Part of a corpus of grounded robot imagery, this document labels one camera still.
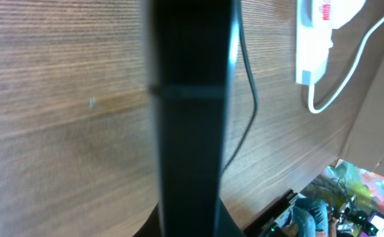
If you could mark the white power strip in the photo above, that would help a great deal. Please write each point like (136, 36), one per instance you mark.
(316, 21)

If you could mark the cyan Galaxy smartphone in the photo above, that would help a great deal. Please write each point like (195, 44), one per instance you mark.
(191, 48)

